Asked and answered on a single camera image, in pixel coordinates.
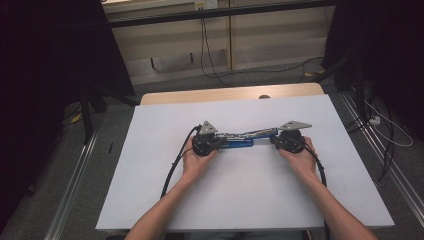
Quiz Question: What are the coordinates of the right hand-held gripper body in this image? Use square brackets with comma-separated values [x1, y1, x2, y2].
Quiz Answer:
[275, 120, 313, 154]

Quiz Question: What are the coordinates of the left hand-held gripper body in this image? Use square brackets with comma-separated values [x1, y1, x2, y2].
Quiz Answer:
[192, 120, 224, 157]

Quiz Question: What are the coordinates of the blue stapler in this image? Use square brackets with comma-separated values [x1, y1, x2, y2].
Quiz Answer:
[216, 127, 280, 150]

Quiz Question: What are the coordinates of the person's left hand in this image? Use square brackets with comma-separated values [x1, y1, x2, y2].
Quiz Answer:
[181, 137, 220, 185]

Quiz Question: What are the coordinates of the person's right hand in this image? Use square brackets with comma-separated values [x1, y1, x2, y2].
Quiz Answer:
[278, 136, 318, 183]

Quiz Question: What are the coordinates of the white board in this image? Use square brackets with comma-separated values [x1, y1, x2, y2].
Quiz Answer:
[95, 94, 395, 232]

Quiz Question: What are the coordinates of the black metal stand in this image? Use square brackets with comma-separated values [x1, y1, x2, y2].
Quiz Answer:
[78, 82, 138, 145]

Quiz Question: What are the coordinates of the black horizontal bar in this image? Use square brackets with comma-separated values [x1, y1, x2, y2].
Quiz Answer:
[105, 0, 336, 30]

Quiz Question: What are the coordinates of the black curtain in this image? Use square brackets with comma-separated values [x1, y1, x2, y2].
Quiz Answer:
[0, 0, 136, 228]
[321, 0, 424, 141]

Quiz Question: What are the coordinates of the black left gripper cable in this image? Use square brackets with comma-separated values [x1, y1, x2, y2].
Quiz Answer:
[160, 124, 203, 200]

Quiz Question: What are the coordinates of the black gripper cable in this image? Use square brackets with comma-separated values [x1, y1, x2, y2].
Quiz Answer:
[301, 142, 332, 240]
[160, 124, 203, 200]

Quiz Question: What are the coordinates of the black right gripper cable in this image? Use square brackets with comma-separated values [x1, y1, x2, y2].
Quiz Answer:
[301, 142, 332, 240]

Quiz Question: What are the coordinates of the black wall cable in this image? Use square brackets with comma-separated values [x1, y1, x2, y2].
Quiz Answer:
[199, 8, 231, 86]
[201, 8, 326, 80]

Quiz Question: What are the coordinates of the metal floor rail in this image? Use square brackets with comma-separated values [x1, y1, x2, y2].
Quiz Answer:
[44, 131, 98, 240]
[339, 92, 424, 218]

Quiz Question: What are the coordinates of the black floor cable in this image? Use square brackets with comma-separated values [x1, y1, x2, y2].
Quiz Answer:
[344, 109, 403, 184]

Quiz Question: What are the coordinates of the white cable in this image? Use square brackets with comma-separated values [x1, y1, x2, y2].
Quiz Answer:
[364, 99, 415, 148]

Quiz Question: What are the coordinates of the white wall socket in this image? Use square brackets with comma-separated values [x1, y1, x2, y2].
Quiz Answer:
[194, 0, 219, 10]

